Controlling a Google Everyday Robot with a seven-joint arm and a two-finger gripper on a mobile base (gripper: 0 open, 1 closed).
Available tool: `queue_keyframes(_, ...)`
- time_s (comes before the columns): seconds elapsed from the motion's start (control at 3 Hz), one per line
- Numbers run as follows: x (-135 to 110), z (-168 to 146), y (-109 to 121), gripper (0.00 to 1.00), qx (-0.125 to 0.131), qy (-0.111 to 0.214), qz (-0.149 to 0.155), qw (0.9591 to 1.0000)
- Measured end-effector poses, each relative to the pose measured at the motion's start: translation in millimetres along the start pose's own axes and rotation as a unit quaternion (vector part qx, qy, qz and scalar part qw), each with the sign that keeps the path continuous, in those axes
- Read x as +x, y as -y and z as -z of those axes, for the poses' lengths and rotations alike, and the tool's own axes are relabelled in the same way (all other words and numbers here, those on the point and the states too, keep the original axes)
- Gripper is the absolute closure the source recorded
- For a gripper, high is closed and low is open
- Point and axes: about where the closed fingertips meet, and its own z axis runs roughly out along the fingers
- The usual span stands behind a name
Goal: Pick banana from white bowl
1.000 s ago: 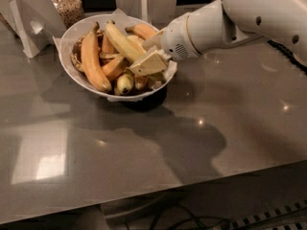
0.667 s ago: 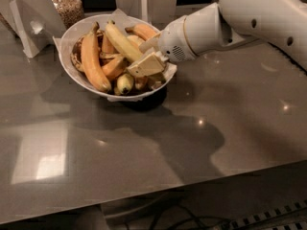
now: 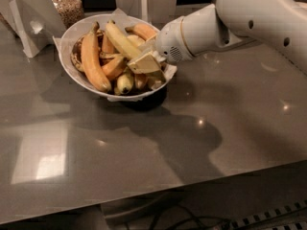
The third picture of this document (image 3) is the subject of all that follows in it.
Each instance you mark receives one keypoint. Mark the small orange banana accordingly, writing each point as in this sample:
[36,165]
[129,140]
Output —
[140,81]
[115,67]

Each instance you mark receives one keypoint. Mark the white bowl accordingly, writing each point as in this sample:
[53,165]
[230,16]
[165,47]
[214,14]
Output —
[72,35]

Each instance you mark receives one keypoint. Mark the white sign stand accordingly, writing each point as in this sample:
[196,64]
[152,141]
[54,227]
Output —
[157,12]
[36,22]

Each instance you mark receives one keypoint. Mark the long yellow banana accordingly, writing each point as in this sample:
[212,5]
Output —
[121,43]

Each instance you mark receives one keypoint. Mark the striped floor strip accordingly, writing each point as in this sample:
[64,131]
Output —
[287,217]

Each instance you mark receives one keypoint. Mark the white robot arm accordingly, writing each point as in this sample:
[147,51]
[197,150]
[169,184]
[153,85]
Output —
[229,24]

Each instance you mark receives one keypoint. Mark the small orange banana front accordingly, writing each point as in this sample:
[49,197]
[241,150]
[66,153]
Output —
[140,81]

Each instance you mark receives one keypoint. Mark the glass jar left with grains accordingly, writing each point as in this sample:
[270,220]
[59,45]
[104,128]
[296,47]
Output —
[70,11]

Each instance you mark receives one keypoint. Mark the small orange banana centre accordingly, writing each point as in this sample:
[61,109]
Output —
[115,67]

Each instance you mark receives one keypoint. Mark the pale yellow banana middle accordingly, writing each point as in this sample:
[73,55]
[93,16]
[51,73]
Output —
[136,40]

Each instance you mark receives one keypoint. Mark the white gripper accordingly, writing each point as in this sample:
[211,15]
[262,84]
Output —
[170,42]

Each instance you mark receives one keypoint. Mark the orange banana right back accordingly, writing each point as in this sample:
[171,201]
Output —
[143,30]

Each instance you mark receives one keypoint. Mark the small yellow banana front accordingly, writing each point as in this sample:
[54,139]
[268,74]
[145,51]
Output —
[124,83]

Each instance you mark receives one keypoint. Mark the white sign stand centre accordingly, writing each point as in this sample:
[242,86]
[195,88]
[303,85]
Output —
[157,12]

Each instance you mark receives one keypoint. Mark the white sign stand left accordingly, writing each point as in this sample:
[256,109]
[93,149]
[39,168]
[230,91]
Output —
[36,22]

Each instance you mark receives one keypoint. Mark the brown spotted banana left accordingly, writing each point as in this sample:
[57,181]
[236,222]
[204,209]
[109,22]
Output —
[76,53]

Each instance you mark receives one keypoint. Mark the orange banana left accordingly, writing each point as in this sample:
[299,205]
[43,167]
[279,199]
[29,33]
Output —
[90,60]

